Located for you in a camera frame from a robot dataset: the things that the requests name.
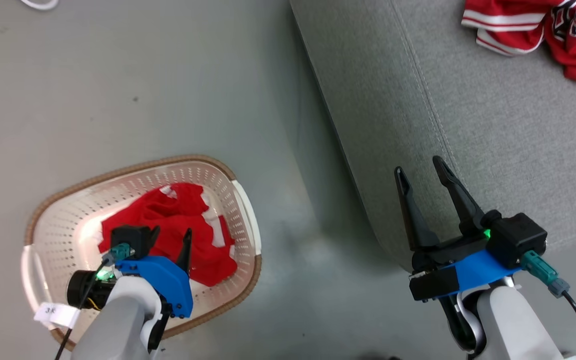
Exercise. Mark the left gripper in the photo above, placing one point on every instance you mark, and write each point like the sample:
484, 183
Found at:
85, 290

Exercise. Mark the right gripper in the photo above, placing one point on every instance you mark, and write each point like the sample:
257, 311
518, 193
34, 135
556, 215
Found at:
433, 282

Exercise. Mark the red garment with white patches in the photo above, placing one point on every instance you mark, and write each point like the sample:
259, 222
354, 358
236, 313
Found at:
203, 250

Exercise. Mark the red jersey with white stripes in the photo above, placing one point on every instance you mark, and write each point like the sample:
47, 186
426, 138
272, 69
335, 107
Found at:
568, 35

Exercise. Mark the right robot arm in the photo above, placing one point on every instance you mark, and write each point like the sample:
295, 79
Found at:
513, 325

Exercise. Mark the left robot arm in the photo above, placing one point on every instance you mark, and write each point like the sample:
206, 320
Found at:
118, 325

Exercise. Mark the grey fabric sofa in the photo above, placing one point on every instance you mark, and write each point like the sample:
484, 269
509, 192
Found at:
468, 115

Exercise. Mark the white perforated laundry basket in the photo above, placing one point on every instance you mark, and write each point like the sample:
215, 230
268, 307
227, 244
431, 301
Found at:
68, 220

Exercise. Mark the white paper label tag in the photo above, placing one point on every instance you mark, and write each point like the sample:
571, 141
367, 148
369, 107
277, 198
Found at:
55, 314

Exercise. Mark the left black wrist camera box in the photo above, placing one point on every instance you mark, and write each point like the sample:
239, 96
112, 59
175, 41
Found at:
130, 240

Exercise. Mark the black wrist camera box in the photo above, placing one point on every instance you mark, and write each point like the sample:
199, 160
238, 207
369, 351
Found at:
518, 240
130, 240

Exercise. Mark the left teal camera connector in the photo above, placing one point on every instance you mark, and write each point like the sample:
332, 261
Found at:
118, 252

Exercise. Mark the teal camera connector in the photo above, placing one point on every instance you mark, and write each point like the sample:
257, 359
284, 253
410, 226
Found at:
118, 252
543, 272

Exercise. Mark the right blue camera mount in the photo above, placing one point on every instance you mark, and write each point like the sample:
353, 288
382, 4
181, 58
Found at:
483, 270

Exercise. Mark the right black wrist camera box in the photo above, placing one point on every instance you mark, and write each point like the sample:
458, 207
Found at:
518, 240

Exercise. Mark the right teal camera connector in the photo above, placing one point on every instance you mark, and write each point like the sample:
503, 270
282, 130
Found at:
543, 272

